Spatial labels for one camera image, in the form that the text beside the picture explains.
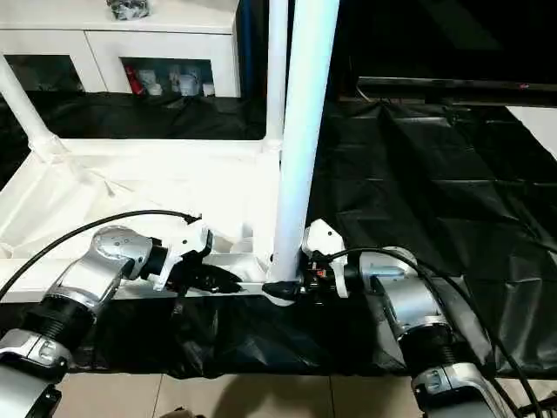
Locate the white plastic table top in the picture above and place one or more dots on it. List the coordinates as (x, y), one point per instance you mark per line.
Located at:
(130, 183)

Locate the white plastic table leg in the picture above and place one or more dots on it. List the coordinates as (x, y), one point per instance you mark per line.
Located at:
(276, 65)
(22, 104)
(304, 109)

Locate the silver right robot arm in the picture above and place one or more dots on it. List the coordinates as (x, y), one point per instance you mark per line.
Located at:
(404, 296)

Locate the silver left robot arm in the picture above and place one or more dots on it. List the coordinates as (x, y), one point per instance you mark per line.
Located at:
(95, 270)

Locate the grey robot foot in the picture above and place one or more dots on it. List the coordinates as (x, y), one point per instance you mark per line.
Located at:
(176, 413)

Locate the black glossy mat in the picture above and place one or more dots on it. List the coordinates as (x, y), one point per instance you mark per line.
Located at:
(435, 196)

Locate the patterned ceramic vase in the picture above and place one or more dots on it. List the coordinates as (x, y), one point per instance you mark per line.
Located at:
(175, 82)

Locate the red white ceramic figure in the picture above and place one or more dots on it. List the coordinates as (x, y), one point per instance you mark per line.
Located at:
(134, 80)

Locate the white glass-door cabinet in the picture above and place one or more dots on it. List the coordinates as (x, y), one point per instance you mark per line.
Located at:
(87, 43)

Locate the white sideboard surface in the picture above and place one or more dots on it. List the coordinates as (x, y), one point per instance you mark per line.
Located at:
(537, 126)

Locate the black bundle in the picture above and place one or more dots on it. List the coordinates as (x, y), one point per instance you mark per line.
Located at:
(128, 8)

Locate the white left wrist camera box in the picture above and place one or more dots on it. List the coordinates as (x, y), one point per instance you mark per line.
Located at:
(187, 244)

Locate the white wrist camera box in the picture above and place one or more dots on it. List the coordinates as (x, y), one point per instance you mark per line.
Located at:
(187, 244)
(324, 244)

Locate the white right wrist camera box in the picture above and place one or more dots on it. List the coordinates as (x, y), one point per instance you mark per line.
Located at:
(324, 244)

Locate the black metal table frame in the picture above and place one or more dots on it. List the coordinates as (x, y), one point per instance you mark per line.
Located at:
(533, 409)

